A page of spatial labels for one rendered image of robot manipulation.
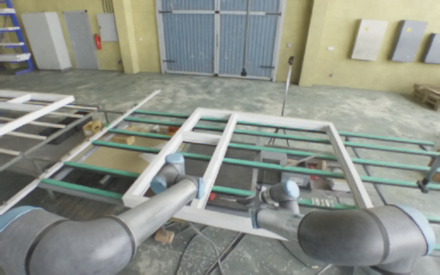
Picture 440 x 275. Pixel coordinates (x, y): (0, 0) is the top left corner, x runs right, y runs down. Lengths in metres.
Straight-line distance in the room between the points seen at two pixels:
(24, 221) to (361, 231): 0.65
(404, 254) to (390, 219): 0.07
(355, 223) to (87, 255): 0.51
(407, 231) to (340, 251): 0.14
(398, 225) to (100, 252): 0.58
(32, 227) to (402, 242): 0.71
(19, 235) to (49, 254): 0.08
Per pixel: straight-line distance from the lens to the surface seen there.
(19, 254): 0.52
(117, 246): 0.48
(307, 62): 7.15
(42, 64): 10.99
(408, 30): 8.13
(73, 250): 0.47
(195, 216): 1.27
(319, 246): 0.54
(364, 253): 0.53
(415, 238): 0.60
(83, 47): 10.03
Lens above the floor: 1.89
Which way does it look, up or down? 30 degrees down
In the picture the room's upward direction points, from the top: 1 degrees clockwise
